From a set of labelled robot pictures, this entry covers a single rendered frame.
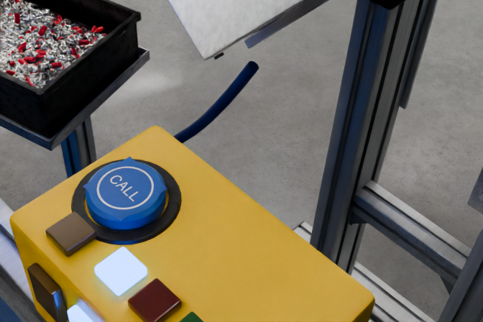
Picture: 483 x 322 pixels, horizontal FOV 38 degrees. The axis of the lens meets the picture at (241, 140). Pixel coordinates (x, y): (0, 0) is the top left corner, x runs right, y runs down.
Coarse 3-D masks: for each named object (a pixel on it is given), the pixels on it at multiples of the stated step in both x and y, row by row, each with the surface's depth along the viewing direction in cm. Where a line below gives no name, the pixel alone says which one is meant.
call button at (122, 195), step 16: (128, 160) 37; (96, 176) 36; (112, 176) 36; (128, 176) 36; (144, 176) 36; (160, 176) 36; (96, 192) 35; (112, 192) 35; (128, 192) 35; (144, 192) 35; (160, 192) 35; (96, 208) 34; (112, 208) 34; (128, 208) 34; (144, 208) 34; (160, 208) 35; (112, 224) 34; (128, 224) 34; (144, 224) 35
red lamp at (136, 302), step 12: (144, 288) 32; (156, 288) 32; (168, 288) 32; (132, 300) 31; (144, 300) 31; (156, 300) 31; (168, 300) 31; (180, 300) 32; (144, 312) 31; (156, 312) 31; (168, 312) 31
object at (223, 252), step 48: (144, 144) 39; (48, 192) 36; (192, 192) 37; (240, 192) 37; (48, 240) 34; (96, 240) 34; (144, 240) 34; (192, 240) 35; (240, 240) 35; (288, 240) 35; (96, 288) 32; (192, 288) 33; (240, 288) 33; (288, 288) 33; (336, 288) 33
